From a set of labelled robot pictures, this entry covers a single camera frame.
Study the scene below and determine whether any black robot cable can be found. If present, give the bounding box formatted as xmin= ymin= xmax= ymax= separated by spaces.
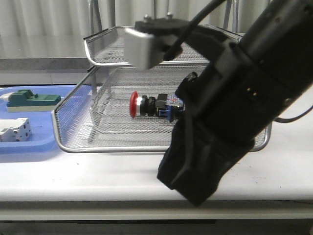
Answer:
xmin=163 ymin=0 xmax=225 ymax=61

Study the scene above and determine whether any blue plastic tray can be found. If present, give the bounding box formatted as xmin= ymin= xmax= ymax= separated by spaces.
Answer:
xmin=0 ymin=85 xmax=74 ymax=154

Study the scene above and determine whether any green and cream switch block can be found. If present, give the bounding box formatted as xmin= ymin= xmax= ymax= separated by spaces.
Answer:
xmin=6 ymin=89 xmax=61 ymax=112

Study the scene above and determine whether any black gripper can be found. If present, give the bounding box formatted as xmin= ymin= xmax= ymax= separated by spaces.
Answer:
xmin=177 ymin=0 xmax=313 ymax=157

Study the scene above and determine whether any red emergency push button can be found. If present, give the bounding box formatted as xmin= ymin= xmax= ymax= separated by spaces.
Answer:
xmin=129 ymin=91 xmax=185 ymax=122

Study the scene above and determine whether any white component in tray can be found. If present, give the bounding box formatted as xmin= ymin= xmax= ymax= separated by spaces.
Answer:
xmin=0 ymin=92 xmax=13 ymax=102

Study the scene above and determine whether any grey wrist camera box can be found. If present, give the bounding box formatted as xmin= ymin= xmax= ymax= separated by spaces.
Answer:
xmin=123 ymin=14 xmax=191 ymax=70

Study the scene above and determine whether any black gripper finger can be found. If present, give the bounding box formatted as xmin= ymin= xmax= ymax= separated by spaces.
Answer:
xmin=157 ymin=117 xmax=254 ymax=207

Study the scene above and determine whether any white circuit breaker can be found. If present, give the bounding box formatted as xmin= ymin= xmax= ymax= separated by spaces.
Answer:
xmin=0 ymin=117 xmax=32 ymax=142

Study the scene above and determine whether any silver mesh top tray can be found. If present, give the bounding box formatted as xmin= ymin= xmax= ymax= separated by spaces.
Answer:
xmin=83 ymin=23 xmax=243 ymax=68

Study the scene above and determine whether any silver metal rack frame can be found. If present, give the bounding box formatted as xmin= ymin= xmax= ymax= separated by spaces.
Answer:
xmin=87 ymin=0 xmax=240 ymax=145

